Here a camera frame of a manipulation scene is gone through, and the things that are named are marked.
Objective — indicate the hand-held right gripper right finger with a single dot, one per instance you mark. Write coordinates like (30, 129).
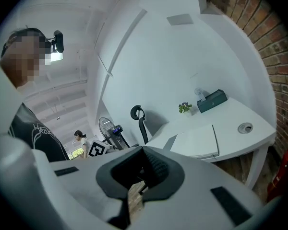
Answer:
(160, 169)

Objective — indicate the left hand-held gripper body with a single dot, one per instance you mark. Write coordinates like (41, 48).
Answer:
(97, 150)

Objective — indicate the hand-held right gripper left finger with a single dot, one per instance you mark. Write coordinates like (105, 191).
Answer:
(120, 176)

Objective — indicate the black standing fan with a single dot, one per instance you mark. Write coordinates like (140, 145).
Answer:
(108, 133)

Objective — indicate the black device with blue display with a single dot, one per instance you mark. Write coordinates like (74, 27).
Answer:
(117, 129)

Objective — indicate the black office chair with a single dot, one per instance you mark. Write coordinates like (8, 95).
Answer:
(142, 126)

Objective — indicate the person's black printed shirt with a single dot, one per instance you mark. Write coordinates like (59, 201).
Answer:
(38, 138)

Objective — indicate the small purple flower plant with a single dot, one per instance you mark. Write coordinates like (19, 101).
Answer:
(185, 107)

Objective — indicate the white desk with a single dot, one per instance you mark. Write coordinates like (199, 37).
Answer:
(235, 140)

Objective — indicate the dark green box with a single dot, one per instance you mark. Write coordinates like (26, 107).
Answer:
(212, 102)

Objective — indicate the small white desk fan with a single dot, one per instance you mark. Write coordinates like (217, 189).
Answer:
(200, 93)

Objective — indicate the ceiling light panel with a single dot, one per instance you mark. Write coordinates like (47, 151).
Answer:
(56, 57)

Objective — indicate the person's head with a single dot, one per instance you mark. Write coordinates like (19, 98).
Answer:
(24, 59)

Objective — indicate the black head-mounted camera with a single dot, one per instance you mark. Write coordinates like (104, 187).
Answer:
(58, 42)

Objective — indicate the grey wall panel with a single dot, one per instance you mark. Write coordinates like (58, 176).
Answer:
(180, 19)

